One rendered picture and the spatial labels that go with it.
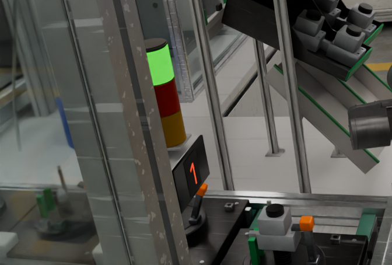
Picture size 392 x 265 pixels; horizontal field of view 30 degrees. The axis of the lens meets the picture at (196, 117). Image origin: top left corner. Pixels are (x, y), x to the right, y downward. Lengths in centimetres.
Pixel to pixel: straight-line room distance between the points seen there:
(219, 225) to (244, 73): 112
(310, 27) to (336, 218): 38
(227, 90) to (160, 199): 203
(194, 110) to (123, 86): 196
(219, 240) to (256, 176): 45
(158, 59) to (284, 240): 38
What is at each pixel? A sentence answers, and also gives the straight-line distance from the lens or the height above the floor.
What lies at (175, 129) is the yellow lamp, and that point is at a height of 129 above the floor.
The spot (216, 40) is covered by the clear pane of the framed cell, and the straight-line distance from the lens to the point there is 256.
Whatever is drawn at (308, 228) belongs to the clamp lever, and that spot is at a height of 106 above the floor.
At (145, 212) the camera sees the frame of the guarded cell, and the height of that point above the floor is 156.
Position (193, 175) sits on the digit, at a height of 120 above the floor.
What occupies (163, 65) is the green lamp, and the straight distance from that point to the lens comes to 104.
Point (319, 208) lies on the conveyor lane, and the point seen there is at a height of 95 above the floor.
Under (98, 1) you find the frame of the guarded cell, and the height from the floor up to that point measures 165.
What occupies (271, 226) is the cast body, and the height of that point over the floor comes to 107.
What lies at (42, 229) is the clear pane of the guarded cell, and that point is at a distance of 28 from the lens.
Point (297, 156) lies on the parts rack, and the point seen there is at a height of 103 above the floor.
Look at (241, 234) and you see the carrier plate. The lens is 139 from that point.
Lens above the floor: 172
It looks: 23 degrees down
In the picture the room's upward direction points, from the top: 11 degrees counter-clockwise
